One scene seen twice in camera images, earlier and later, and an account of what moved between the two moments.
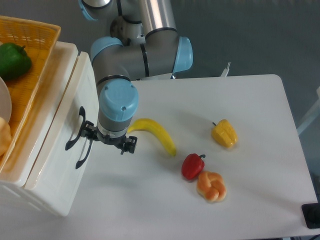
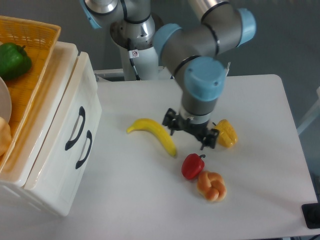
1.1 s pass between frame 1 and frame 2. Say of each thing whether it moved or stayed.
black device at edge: stayed
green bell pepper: stayed
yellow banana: stayed
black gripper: moved
